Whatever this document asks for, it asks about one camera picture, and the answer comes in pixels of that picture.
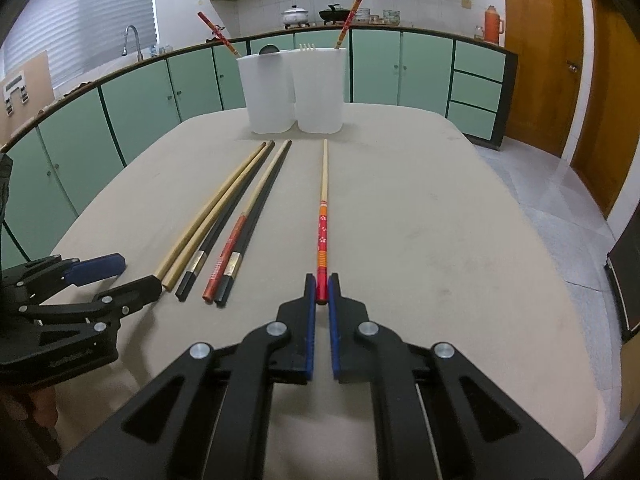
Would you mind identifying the orange red floral chopstick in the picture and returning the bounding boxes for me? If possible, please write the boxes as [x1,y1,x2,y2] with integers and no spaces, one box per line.
[316,139,329,304]

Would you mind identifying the red patterned bamboo chopstick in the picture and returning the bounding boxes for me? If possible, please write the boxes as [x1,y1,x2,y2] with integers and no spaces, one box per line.
[198,11,241,58]

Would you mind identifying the red orange bamboo chopstick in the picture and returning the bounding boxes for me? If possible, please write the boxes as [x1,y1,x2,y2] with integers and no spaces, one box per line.
[334,0,362,50]

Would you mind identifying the green lower kitchen cabinets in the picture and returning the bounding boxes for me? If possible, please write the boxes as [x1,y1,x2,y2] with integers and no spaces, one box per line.
[1,26,518,266]

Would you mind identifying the chrome kitchen faucet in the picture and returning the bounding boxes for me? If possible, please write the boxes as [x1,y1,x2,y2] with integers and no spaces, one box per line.
[121,24,146,64]

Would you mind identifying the left hand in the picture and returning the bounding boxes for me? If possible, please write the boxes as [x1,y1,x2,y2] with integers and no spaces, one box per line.
[1,387,58,429]

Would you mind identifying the plain bamboo chopstick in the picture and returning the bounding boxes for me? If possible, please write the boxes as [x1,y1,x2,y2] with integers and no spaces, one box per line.
[154,142,266,281]
[155,141,274,292]

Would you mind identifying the black chopstick gold band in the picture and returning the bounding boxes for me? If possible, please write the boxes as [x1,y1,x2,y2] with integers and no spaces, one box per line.
[175,141,274,302]

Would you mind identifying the cardboard box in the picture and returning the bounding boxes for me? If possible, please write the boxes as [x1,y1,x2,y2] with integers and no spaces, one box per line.
[1,51,54,140]

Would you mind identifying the red brown tipped chopstick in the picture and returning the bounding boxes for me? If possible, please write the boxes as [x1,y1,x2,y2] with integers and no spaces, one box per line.
[202,140,292,304]

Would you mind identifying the black equipment case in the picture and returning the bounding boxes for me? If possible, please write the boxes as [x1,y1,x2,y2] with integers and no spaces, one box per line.
[605,210,640,342]

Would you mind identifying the window blinds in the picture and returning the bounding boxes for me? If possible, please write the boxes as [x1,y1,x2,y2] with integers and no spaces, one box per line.
[1,0,157,87]

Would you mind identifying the white two-compartment utensil holder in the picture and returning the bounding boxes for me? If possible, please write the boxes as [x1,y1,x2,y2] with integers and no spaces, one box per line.
[236,47,346,134]

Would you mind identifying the wooden door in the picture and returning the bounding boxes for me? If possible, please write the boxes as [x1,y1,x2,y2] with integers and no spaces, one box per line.
[570,0,639,216]
[506,0,584,156]

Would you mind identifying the white cooking pot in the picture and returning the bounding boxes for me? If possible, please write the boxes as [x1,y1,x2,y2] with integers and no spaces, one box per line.
[282,6,309,29]

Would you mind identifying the black wok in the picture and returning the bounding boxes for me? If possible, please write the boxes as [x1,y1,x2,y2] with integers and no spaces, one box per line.
[319,3,350,25]

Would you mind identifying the orange thermos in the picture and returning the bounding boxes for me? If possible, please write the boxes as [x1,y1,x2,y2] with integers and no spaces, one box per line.
[484,6,504,44]

